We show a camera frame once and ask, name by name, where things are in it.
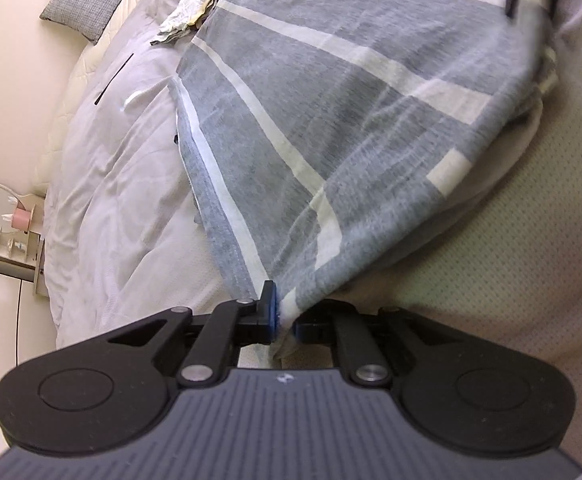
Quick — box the bedside shelf with bottles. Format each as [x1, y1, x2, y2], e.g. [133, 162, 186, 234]
[0, 194, 49, 298]

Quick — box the grey white striped garment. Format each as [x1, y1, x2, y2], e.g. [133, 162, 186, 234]
[169, 0, 556, 364]

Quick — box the pink cup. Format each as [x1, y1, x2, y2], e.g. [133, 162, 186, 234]
[11, 207, 32, 232]

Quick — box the white bed duvet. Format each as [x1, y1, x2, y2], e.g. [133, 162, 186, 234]
[44, 0, 582, 463]

